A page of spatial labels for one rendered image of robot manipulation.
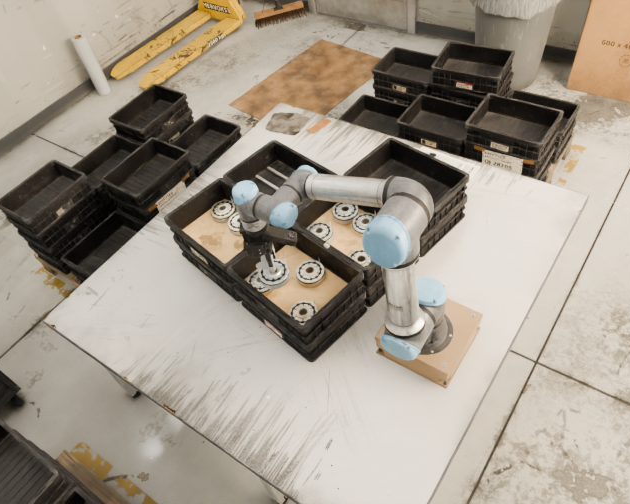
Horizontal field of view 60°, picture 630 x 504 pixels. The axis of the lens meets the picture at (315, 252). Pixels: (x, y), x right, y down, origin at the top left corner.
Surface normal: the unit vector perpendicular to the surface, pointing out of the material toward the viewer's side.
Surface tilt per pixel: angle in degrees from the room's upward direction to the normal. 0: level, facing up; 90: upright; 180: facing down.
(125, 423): 0
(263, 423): 0
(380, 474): 0
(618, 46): 76
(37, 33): 90
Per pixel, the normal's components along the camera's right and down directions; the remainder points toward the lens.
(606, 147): -0.14, -0.65
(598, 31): -0.58, 0.52
